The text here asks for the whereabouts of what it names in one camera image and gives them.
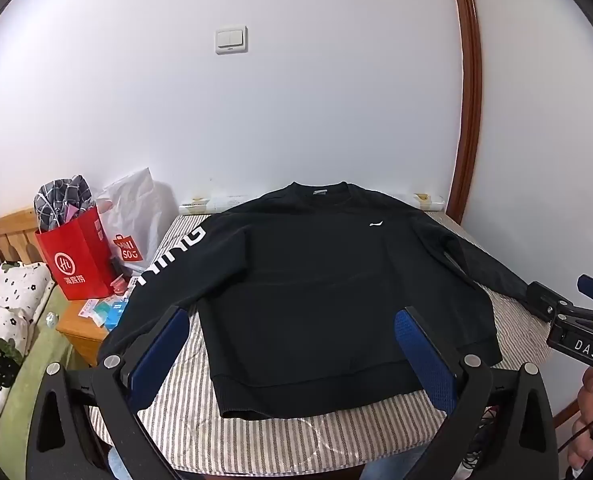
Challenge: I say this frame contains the person's blue jeans leg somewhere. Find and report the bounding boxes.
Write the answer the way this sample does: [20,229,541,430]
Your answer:
[105,447,130,480]

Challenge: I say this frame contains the grey plaid cloth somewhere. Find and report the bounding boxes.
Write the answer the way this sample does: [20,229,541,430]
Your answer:
[33,175,96,233]

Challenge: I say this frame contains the wooden nightstand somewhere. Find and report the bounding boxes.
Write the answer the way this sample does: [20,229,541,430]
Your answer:
[55,280,137,367]

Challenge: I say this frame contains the striped mattress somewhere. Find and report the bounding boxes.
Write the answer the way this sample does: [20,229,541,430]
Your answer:
[89,209,567,480]

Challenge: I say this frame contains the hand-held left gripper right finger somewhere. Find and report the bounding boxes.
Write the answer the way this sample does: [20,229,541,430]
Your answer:
[395,305,562,480]

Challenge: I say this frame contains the white plastic bag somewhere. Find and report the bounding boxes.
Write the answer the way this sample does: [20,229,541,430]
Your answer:
[95,167,178,277]

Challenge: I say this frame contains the white floral quilt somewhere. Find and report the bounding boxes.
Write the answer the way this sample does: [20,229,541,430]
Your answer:
[0,260,57,422]

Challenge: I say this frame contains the thin black cable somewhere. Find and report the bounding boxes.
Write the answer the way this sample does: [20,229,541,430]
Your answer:
[559,400,593,466]

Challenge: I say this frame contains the brown wooden door frame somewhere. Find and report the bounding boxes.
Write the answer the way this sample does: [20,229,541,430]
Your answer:
[447,0,483,224]

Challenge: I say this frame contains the wooden headboard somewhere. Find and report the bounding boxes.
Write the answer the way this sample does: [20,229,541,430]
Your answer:
[0,209,46,266]

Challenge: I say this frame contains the black sweatshirt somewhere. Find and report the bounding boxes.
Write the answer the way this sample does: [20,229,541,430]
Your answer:
[96,180,545,419]

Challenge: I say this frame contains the green blanket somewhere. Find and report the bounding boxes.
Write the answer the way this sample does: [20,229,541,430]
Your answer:
[0,285,94,461]

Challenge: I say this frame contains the white paper cards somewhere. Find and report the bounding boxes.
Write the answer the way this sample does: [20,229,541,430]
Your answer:
[77,298,108,322]

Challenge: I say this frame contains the red paper bag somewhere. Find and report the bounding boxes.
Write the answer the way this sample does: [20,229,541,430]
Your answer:
[35,206,117,302]

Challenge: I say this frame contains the white wall switch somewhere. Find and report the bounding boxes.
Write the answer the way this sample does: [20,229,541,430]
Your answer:
[215,25,250,55]

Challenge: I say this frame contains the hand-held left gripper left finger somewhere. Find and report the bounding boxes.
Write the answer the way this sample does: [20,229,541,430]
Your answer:
[25,305,195,480]

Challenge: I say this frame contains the person's right hand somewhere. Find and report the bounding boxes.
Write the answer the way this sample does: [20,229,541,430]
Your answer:
[567,367,593,471]

